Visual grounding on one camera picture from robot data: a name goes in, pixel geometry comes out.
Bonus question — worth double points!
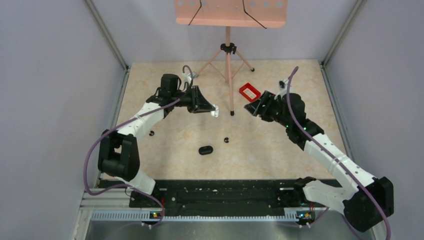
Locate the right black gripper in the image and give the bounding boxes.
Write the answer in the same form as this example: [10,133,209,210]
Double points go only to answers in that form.
[245,90,292,128]

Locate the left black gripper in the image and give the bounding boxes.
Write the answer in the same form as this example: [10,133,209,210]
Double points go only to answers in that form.
[172,85,215,114]

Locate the white earbud charging case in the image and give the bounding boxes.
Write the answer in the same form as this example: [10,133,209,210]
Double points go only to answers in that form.
[210,104,219,118]

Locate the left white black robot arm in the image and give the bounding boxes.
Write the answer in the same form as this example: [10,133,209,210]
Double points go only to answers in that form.
[97,73,219,207]

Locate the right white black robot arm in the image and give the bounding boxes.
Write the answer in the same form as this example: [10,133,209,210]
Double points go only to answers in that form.
[244,91,394,233]

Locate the black oval case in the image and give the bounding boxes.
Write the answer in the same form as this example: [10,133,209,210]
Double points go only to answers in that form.
[198,145,214,156]

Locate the red plastic tray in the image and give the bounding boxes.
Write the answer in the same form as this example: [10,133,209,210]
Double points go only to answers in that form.
[238,82,261,103]

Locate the pink music stand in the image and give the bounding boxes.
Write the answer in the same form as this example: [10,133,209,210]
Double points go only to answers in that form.
[173,0,289,116]

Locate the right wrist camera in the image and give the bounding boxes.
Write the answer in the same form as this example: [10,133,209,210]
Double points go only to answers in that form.
[279,78,289,89]

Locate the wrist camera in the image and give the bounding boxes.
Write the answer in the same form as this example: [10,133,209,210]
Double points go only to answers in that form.
[183,71,198,83]
[279,78,289,89]

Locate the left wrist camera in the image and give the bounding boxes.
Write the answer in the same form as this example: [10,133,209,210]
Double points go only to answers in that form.
[183,71,198,83]

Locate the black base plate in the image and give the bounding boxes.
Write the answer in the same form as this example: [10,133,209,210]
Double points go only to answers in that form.
[129,179,311,217]

